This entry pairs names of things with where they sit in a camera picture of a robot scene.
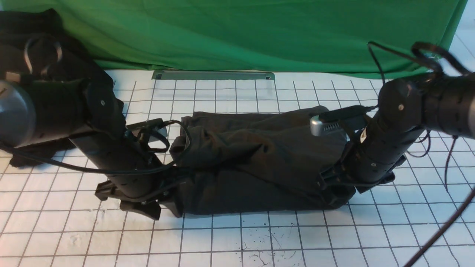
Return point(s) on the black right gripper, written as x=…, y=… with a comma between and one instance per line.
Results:
x=351, y=174

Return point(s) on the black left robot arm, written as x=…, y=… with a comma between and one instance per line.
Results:
x=37, y=112

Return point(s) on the black crumpled cloth pile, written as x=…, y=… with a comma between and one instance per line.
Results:
x=35, y=44

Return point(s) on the gray long-sleeve shirt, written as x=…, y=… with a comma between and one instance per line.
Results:
x=257, y=162

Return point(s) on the green backdrop cloth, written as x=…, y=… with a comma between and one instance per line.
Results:
x=326, y=36

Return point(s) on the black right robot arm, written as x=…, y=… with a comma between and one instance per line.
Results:
x=377, y=145

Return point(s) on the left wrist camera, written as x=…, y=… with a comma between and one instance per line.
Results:
x=149, y=131

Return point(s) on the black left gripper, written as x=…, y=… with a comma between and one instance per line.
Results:
x=134, y=190

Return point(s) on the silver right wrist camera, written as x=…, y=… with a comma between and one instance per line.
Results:
x=349, y=119

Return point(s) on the gray metal bar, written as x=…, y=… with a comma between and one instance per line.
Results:
x=170, y=74

